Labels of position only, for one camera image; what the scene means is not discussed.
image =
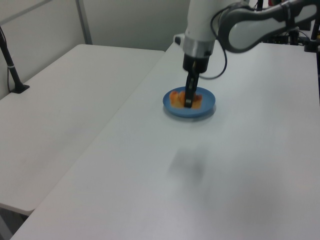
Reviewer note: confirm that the orange-brown bread loaf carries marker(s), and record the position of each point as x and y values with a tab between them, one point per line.
175	101

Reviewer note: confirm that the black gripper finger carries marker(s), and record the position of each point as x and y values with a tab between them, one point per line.
191	87

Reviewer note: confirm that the black pole with clamp base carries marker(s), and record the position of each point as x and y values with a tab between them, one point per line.
312	42
11	70

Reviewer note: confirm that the grey partition frame post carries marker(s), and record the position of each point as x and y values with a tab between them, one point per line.
84	22

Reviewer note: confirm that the blue round plate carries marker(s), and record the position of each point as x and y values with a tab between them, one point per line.
180	111

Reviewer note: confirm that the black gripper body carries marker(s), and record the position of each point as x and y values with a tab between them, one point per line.
196	60

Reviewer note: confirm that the white side table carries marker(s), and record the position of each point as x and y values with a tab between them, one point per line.
62	112

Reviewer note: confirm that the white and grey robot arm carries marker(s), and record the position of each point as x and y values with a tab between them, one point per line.
250	27

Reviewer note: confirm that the black electronics box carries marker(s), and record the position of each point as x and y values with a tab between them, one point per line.
282	38

